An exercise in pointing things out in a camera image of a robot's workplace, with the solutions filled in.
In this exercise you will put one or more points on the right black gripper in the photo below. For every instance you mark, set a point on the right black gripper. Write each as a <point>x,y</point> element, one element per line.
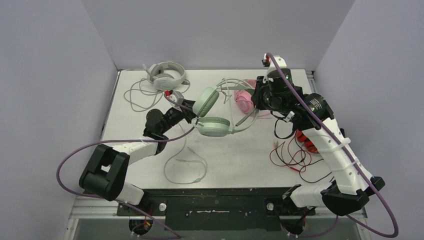
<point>259,96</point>

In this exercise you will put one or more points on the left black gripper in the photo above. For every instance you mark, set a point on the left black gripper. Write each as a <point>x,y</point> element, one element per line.
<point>185,113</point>

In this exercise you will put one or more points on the pink cat-ear headphones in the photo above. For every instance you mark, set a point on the pink cat-ear headphones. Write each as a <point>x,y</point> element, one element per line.
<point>243,100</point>

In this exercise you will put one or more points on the mint green headphones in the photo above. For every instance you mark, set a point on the mint green headphones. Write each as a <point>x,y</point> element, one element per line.
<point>212,126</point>

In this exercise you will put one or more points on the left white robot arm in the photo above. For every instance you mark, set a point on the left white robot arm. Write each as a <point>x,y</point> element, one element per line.
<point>106,170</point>

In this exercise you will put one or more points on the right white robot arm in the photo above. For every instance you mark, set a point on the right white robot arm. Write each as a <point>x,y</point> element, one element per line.
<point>310,114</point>

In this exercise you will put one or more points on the red and black headphones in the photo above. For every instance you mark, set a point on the red and black headphones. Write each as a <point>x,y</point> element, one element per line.
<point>297,154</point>

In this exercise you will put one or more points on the white gaming headset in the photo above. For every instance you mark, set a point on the white gaming headset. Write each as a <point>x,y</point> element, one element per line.
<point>160,77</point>

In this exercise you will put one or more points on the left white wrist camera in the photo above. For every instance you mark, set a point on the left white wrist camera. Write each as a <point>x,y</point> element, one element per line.
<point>174,97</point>

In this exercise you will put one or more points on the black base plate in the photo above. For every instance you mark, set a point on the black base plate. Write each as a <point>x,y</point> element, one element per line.
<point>227,209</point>

